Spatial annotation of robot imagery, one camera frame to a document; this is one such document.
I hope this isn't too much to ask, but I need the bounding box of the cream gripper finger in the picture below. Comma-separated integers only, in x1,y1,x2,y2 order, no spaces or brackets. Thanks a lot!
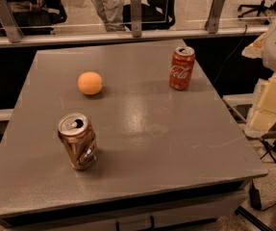
244,73,276,138

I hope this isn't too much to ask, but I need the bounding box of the red coca-cola can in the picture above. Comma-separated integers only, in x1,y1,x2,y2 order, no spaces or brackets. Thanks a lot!
169,46,195,90

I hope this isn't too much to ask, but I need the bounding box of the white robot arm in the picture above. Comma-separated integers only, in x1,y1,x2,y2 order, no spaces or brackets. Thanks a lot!
242,18,276,138

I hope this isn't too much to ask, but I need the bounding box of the gold brown soda can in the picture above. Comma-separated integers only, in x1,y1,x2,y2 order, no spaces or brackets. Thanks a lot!
58,113,97,170

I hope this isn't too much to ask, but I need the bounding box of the black power adapter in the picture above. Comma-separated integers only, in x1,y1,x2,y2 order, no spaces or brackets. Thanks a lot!
249,182,262,210

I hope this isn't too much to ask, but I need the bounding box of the black office chair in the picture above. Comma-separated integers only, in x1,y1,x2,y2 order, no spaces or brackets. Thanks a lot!
123,0,179,31

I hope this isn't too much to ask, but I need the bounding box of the grey table drawer front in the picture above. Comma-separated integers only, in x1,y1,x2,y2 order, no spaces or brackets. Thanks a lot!
2,190,245,231

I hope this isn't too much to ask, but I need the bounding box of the orange fruit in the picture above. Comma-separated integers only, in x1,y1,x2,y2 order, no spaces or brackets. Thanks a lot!
78,71,103,95

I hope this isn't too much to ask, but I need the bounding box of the standing person in jeans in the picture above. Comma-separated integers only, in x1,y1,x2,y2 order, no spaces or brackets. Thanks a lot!
91,0,125,32

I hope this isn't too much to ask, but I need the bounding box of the seated person at left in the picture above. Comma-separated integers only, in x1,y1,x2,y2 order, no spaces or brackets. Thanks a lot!
8,0,67,36

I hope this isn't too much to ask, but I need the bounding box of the right metal railing post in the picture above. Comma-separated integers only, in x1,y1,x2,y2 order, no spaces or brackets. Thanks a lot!
204,0,225,34

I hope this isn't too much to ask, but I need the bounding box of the metal railing post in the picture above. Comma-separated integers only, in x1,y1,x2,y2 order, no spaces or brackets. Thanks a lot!
131,0,142,38
204,0,225,34
0,0,23,43

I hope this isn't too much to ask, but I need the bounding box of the middle metal railing post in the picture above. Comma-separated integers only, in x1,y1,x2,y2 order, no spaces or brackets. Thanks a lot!
131,0,142,38

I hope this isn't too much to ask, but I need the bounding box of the left metal railing post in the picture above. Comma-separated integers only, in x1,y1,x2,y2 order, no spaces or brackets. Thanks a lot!
0,0,23,43

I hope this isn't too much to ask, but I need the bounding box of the horizontal metal rail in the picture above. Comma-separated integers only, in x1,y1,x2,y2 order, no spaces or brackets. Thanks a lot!
0,25,268,48

